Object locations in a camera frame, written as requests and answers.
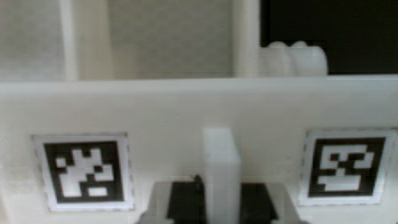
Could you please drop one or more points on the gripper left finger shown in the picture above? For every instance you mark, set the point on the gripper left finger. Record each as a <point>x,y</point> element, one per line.
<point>177,203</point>

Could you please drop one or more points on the white cabinet body box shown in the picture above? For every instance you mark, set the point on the white cabinet body box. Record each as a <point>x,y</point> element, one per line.
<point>88,40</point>

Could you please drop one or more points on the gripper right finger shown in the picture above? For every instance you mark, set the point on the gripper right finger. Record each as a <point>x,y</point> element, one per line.
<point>267,205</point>

